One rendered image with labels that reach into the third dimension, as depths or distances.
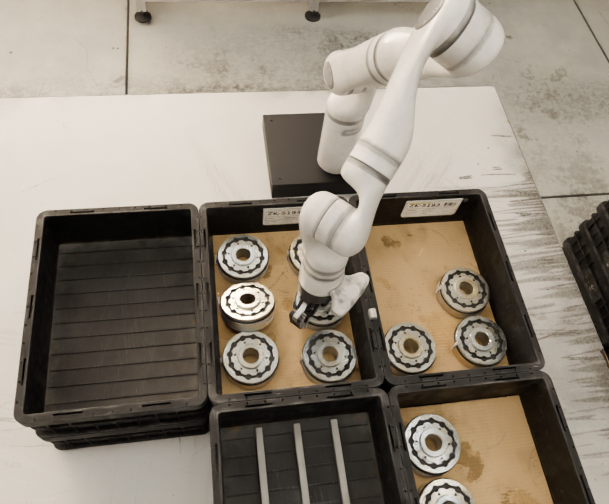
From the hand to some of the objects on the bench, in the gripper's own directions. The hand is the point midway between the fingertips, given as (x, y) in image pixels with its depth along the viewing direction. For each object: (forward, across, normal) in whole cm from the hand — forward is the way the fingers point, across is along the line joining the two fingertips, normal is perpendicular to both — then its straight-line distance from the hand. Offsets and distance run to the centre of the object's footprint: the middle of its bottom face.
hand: (311, 310), depth 109 cm
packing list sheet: (+16, +44, -66) cm, 81 cm away
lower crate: (+16, +23, -27) cm, 39 cm away
